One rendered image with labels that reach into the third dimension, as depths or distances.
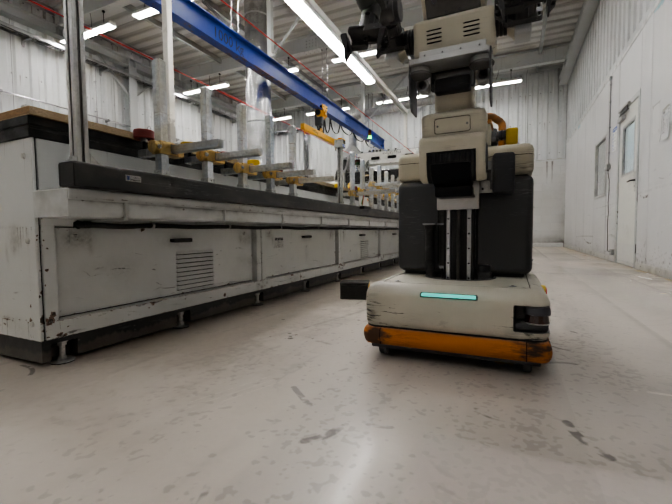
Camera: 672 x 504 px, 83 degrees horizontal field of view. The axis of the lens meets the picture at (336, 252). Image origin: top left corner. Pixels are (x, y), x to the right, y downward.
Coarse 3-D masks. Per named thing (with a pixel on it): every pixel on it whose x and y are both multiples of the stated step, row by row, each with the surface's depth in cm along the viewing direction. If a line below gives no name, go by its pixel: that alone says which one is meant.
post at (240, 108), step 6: (240, 108) 192; (240, 114) 192; (240, 120) 192; (240, 126) 192; (240, 132) 193; (246, 132) 195; (240, 138) 193; (246, 138) 195; (240, 144) 193; (246, 144) 195; (240, 162) 194; (246, 162) 195; (240, 174) 194; (246, 174) 196; (240, 180) 194; (246, 180) 196
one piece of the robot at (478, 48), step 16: (448, 48) 129; (464, 48) 127; (480, 48) 116; (416, 64) 125; (432, 64) 126; (448, 64) 126; (464, 64) 126; (480, 64) 120; (416, 80) 132; (448, 80) 130; (464, 80) 128; (480, 80) 126; (416, 96) 136; (416, 112) 137
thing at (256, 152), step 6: (240, 150) 168; (246, 150) 166; (252, 150) 165; (258, 150) 164; (192, 156) 180; (216, 156) 174; (222, 156) 172; (228, 156) 171; (234, 156) 169; (240, 156) 168; (246, 156) 167; (252, 156) 167; (258, 156) 167; (186, 162) 181; (192, 162) 180; (198, 162) 180
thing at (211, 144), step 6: (180, 144) 149; (186, 144) 148; (192, 144) 146; (198, 144) 145; (204, 144) 144; (210, 144) 143; (216, 144) 141; (222, 144) 143; (138, 150) 159; (144, 150) 157; (174, 150) 150; (180, 150) 149; (186, 150) 148; (192, 150) 147; (198, 150) 148; (204, 150) 148; (138, 156) 159; (144, 156) 158; (150, 156) 158
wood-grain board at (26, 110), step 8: (8, 112) 130; (16, 112) 128; (24, 112) 126; (32, 112) 126; (40, 112) 128; (48, 112) 130; (56, 112) 132; (0, 120) 132; (56, 120) 133; (64, 120) 135; (88, 128) 143; (96, 128) 145; (104, 128) 148; (112, 128) 151; (120, 136) 155; (128, 136) 157; (232, 160) 216; (320, 184) 317; (328, 184) 330
